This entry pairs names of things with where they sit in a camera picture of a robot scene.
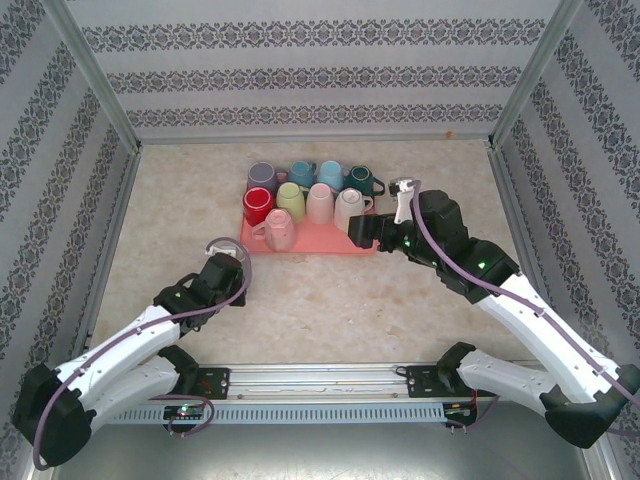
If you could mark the pink faceted mug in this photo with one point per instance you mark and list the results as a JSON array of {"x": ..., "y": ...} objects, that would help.
[{"x": 280, "y": 230}]

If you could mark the dark green mug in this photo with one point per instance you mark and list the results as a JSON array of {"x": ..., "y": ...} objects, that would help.
[{"x": 359, "y": 179}]

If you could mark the white mug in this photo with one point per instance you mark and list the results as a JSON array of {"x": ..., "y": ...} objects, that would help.
[{"x": 347, "y": 204}]

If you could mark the light green mug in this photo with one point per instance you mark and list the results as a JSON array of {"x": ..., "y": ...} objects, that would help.
[{"x": 291, "y": 202}]

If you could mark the light blue mug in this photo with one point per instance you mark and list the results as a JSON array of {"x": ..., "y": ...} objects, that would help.
[{"x": 331, "y": 174}]

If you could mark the pale pinkish grey mug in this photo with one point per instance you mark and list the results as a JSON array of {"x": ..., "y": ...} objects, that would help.
[{"x": 320, "y": 202}]

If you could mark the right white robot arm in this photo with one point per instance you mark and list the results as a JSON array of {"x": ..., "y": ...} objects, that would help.
[{"x": 530, "y": 310}]

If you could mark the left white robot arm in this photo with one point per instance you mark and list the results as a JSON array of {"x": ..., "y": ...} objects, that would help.
[{"x": 115, "y": 340}]

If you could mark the red mug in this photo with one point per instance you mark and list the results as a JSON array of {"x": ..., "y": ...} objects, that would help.
[{"x": 257, "y": 206}]

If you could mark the purple mug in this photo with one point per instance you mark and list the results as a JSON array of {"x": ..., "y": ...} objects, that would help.
[{"x": 262, "y": 176}]

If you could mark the teal mug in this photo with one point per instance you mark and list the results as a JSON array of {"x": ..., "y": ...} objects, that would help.
[{"x": 300, "y": 172}]

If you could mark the pink plastic tray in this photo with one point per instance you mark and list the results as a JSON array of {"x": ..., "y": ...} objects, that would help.
[{"x": 320, "y": 240}]

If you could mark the left small circuit board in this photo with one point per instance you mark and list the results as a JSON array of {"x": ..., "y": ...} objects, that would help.
[{"x": 184, "y": 411}]

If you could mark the small circuit board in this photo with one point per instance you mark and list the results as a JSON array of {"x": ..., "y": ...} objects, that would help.
[
  {"x": 460, "y": 410},
  {"x": 184, "y": 411}
]

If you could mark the right small circuit board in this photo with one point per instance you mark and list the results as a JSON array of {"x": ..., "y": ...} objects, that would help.
[{"x": 460, "y": 410}]

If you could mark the grey metal sheet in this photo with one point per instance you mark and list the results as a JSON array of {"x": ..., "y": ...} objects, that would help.
[{"x": 320, "y": 455}]

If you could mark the right aluminium side rail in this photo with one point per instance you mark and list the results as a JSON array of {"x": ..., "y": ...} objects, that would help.
[{"x": 510, "y": 200}]

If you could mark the aluminium side rail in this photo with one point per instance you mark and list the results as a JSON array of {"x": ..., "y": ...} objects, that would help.
[
  {"x": 115, "y": 220},
  {"x": 510, "y": 200}
]

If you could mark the left black mount plate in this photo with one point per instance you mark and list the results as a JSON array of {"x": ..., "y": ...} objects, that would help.
[{"x": 217, "y": 382}]

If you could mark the black mount plate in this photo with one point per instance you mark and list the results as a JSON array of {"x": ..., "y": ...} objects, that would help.
[
  {"x": 217, "y": 382},
  {"x": 420, "y": 385}
]

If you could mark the left aluminium side rail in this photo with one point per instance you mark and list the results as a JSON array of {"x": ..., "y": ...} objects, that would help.
[{"x": 115, "y": 220}]

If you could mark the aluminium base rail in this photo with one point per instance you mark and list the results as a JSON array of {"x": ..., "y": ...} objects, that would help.
[{"x": 320, "y": 382}]

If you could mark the aluminium wall base strip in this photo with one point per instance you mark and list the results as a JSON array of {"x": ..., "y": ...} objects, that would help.
[{"x": 300, "y": 141}]

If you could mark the right black mount plate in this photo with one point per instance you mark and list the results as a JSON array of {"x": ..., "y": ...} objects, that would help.
[{"x": 420, "y": 385}]

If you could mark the right aluminium corner post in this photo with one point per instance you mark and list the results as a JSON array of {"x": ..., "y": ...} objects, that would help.
[{"x": 537, "y": 65}]

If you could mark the aluminium corner post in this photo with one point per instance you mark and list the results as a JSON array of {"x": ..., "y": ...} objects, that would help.
[
  {"x": 95, "y": 75},
  {"x": 537, "y": 65}
]

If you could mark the left aluminium corner post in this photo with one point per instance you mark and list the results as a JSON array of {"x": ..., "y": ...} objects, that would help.
[{"x": 95, "y": 75}]

